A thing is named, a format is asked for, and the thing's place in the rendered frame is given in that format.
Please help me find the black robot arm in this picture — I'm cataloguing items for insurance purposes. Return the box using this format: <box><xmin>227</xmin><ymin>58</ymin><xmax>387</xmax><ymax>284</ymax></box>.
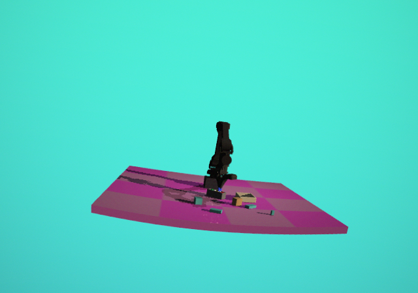
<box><xmin>208</xmin><ymin>121</ymin><xmax>234</xmax><ymax>178</ymax></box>

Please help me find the orange cube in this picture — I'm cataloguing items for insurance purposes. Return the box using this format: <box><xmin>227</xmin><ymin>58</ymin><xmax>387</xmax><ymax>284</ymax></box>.
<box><xmin>232</xmin><ymin>197</ymin><xmax>242</xmax><ymax>206</ymax></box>

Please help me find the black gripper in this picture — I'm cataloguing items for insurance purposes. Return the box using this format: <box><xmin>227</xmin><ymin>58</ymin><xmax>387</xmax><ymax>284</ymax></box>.
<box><xmin>207</xmin><ymin>162</ymin><xmax>237</xmax><ymax>189</ymax></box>

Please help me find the beige square tray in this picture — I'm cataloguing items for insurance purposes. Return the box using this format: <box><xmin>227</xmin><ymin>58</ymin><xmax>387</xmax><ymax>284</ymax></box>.
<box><xmin>235</xmin><ymin>192</ymin><xmax>257</xmax><ymax>203</ymax></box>

